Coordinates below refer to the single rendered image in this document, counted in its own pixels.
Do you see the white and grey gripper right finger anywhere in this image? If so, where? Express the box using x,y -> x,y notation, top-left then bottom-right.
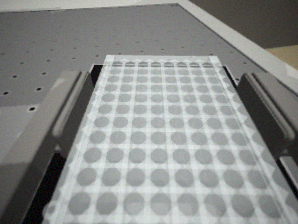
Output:
236,72 -> 298,167

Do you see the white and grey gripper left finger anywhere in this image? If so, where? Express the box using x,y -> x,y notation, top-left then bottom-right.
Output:
0,70 -> 94,224

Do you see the white well plate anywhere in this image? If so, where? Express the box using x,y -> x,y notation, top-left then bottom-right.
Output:
42,55 -> 298,224

